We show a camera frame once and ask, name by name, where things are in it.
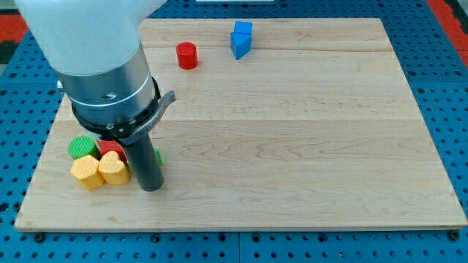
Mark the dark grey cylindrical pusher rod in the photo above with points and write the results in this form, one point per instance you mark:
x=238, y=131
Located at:
x=144, y=164

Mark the red textured block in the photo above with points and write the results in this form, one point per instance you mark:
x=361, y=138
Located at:
x=106, y=146

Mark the yellow hexagon block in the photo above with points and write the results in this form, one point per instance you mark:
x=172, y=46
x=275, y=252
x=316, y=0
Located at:
x=85, y=170

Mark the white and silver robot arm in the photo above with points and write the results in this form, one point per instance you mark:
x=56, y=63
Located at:
x=95, y=49

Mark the green cylinder block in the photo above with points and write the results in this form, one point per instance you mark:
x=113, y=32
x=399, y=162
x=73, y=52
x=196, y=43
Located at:
x=82, y=146

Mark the blue triangular prism block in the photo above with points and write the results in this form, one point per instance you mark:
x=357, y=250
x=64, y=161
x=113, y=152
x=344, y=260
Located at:
x=240, y=44

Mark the blue cube block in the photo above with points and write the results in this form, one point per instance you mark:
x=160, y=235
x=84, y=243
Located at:
x=243, y=27

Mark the red cylinder block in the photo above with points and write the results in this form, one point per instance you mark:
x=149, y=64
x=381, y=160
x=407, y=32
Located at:
x=187, y=55

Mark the yellow heart block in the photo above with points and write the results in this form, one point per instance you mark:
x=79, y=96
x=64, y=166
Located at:
x=113, y=170

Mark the wooden board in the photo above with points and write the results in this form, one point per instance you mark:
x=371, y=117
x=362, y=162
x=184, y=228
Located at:
x=315, y=129

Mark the green block behind rod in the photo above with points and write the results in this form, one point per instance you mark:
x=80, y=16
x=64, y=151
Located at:
x=158, y=156

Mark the black clamp with grey lever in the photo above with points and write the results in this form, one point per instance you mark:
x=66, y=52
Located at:
x=131, y=129

